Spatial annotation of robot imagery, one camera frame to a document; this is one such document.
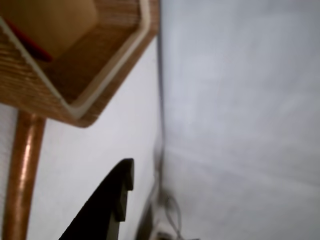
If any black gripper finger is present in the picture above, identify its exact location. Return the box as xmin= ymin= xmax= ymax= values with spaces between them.
xmin=57 ymin=157 xmax=135 ymax=240

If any wooden box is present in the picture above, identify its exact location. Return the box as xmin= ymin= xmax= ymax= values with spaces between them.
xmin=0 ymin=0 xmax=162 ymax=129

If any copper pipe piece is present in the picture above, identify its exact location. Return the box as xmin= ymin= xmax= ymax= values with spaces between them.
xmin=3 ymin=111 xmax=47 ymax=240

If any white wooden board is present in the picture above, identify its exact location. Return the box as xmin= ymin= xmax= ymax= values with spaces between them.
xmin=0 ymin=102 xmax=18 ymax=240

